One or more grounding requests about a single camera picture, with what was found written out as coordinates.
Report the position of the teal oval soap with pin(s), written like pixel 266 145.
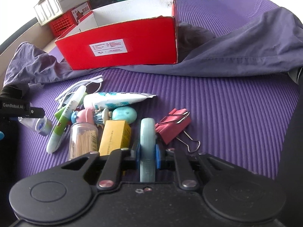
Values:
pixel 126 113

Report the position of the pink binder clip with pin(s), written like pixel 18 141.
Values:
pixel 172 125

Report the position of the purple grey cloth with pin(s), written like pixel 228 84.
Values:
pixel 271 43

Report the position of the pink blue figurine keychain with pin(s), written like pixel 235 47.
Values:
pixel 91 116

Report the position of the white blue toothpaste tube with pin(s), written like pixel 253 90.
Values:
pixel 112 100

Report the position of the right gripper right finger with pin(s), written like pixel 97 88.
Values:
pixel 160 156

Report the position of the red plastic crate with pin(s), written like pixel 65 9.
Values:
pixel 59 25

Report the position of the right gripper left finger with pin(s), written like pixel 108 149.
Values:
pixel 135 155

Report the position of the green white marker pen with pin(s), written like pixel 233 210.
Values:
pixel 55 137

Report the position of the clear plastic cup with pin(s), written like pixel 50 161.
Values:
pixel 42 126

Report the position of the red cardboard box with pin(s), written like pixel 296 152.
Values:
pixel 127 33

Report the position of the yellow small carton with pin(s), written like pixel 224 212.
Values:
pixel 116 135

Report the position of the purple foam mat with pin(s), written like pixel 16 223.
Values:
pixel 241 120

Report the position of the clear toothpick jar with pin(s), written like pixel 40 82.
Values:
pixel 83 139

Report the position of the light blue caster wheel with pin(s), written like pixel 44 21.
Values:
pixel 147 150

